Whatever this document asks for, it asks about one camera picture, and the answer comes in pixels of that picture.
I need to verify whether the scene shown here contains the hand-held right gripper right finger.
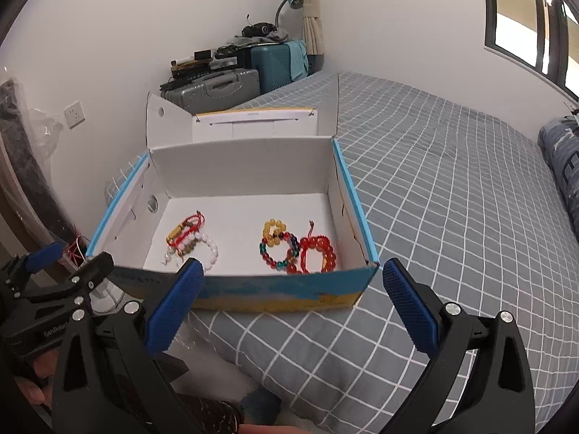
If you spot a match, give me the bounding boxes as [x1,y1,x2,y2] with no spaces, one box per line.
[381,257,537,434]

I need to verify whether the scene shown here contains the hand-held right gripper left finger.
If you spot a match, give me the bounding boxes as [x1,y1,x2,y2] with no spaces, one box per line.
[52,257,205,434]

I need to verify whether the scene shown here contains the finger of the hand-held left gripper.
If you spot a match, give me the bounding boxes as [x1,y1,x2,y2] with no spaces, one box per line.
[18,252,115,312]
[0,241,65,301]

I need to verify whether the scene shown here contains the pale pink bead bracelet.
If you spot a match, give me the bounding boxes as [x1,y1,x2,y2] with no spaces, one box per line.
[160,230,219,273]

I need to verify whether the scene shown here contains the red cord bracelet gold tube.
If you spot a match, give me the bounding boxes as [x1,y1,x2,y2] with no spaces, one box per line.
[178,210,206,236]
[165,224,200,249]

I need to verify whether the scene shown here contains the red bead bracelet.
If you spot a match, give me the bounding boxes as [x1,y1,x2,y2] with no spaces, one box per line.
[286,221,338,276]

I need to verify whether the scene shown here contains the multicolour bead bracelet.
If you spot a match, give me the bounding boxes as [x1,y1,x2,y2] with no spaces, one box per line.
[259,231,299,272]

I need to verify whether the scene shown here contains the yellow bead bracelet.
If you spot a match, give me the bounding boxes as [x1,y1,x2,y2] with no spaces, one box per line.
[262,218,288,247]

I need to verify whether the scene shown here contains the white cardboard box blue edges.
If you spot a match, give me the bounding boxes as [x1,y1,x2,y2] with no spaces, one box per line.
[86,72,381,314]

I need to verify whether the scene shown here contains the person's left hand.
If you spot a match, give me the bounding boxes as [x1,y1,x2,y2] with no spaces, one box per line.
[13,353,57,410]

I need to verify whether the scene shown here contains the bed with grey checked sheet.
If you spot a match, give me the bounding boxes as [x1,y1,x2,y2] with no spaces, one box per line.
[106,71,579,434]

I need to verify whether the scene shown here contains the dark speckled board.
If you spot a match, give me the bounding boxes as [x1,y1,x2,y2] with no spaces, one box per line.
[0,77,77,245]

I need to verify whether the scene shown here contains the clear plastic bag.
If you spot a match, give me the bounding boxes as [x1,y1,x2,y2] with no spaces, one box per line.
[29,108,64,163]

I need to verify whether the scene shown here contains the navy printed folded quilt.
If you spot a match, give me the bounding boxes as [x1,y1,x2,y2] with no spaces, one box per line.
[537,115,579,231]

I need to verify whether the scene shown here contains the grey suitcase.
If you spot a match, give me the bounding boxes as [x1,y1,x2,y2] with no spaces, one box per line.
[160,68,262,116]

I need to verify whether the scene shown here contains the stack of black devices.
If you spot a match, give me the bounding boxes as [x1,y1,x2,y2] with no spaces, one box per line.
[169,45,252,82]

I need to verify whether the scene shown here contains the teal suitcase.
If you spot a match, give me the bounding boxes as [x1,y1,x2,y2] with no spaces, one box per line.
[250,42,295,95]

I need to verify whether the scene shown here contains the teal cloth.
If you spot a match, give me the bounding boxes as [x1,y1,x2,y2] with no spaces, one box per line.
[285,40,310,80]

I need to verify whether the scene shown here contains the dark framed window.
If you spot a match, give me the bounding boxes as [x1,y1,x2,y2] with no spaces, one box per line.
[482,0,579,102]

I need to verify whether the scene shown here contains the red wires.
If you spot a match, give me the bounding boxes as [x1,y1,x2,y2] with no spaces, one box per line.
[61,234,91,265]

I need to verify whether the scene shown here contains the dark bead bracelet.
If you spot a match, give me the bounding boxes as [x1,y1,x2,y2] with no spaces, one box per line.
[176,237,200,258]

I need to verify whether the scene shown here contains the white wall socket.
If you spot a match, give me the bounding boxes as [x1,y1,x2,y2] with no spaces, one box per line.
[63,101,86,128]

